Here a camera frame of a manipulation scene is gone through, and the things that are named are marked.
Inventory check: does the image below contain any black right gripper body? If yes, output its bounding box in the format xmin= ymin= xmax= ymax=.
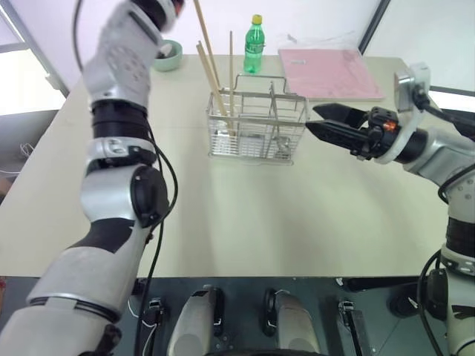
xmin=350 ymin=106 xmax=400 ymax=161

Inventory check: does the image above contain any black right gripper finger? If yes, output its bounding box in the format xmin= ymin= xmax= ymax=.
xmin=304 ymin=119 xmax=369 ymax=154
xmin=312 ymin=102 xmax=368 ymax=129

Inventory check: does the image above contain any long wooden chopstick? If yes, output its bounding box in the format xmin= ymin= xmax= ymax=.
xmin=191 ymin=0 xmax=228 ymax=116

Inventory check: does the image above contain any pink folder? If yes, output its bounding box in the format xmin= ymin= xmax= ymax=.
xmin=278 ymin=47 xmax=387 ymax=102

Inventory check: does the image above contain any pale green bowl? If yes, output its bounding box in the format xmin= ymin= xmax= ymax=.
xmin=152 ymin=39 xmax=184 ymax=73

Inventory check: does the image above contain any green plastic bottle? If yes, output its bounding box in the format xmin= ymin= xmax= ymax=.
xmin=243 ymin=13 xmax=266 ymax=75

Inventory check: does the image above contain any small black clamp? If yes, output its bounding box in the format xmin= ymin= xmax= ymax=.
xmin=338 ymin=299 xmax=358 ymax=324
xmin=147 ymin=296 xmax=165 ymax=329

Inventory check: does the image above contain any grey rounded leg cover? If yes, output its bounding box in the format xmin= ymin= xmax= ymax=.
xmin=166 ymin=285 xmax=217 ymax=356
xmin=273 ymin=289 xmax=321 ymax=356

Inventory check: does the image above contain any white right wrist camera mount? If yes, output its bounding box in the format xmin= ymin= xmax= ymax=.
xmin=373 ymin=62 xmax=432 ymax=165

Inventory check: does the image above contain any metal wire basket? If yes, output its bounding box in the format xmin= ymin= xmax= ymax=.
xmin=206 ymin=73 xmax=310 ymax=161

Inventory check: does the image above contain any black vertical post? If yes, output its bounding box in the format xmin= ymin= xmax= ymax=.
xmin=358 ymin=0 xmax=393 ymax=56

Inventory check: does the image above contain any grey window frame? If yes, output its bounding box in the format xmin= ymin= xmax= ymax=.
xmin=0 ymin=0 xmax=71 ymax=98

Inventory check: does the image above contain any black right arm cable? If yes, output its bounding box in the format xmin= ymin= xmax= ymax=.
xmin=415 ymin=83 xmax=475 ymax=356

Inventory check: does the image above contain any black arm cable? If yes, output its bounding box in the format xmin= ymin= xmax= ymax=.
xmin=415 ymin=83 xmax=475 ymax=356
xmin=71 ymin=0 xmax=180 ymax=356

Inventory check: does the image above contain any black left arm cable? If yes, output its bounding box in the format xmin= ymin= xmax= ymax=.
xmin=71 ymin=0 xmax=180 ymax=356

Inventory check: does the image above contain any thin white wire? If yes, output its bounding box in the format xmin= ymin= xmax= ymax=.
xmin=127 ymin=295 xmax=157 ymax=356

